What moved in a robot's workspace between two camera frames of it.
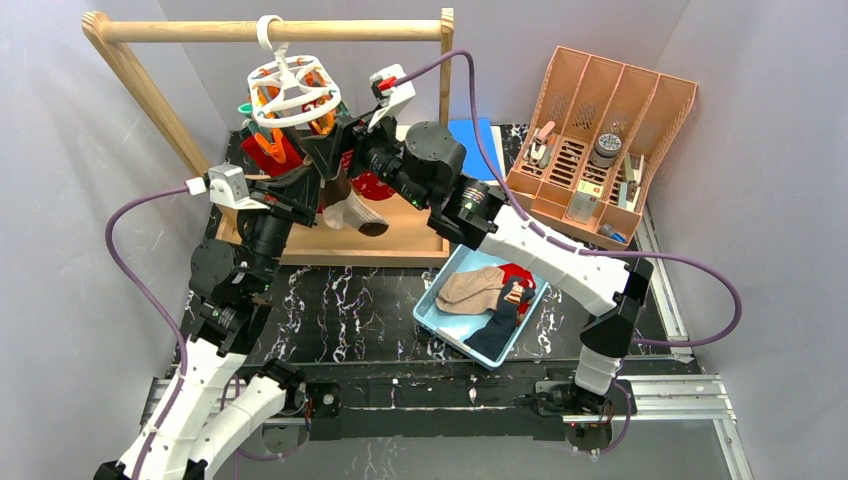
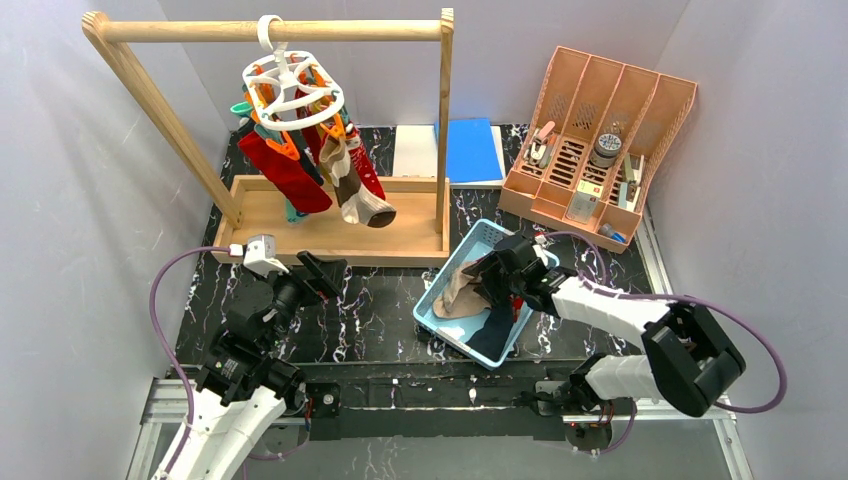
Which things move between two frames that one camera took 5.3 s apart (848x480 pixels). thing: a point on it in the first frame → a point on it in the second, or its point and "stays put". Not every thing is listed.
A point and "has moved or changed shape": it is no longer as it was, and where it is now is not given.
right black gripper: x=346 y=145 → x=506 y=268
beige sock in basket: x=471 y=291 stays put
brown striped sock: x=341 y=208 has moved or changed shape
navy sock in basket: x=495 y=338 stays put
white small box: x=585 y=201 stays put
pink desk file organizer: x=597 y=126 stays put
